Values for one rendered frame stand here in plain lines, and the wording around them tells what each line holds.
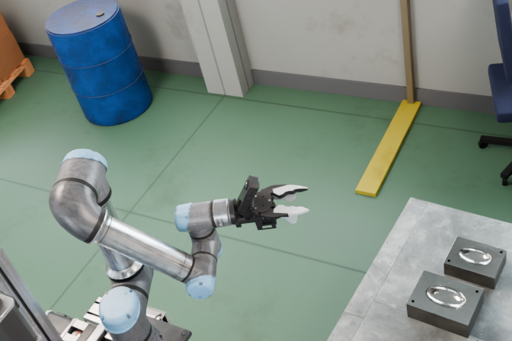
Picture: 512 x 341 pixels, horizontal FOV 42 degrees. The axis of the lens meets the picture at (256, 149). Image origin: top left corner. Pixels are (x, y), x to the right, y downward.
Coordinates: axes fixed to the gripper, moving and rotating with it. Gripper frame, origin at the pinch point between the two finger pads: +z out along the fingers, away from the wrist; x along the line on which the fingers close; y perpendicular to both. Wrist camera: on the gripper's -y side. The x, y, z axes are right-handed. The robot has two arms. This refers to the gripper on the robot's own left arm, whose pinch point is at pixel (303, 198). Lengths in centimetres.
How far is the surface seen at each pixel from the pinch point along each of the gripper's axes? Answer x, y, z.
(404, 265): -19, 69, 26
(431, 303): 3, 59, 32
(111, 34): -246, 113, -134
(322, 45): -235, 141, 3
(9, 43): -322, 158, -251
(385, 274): -15, 68, 20
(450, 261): -14, 62, 41
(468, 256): -16, 64, 48
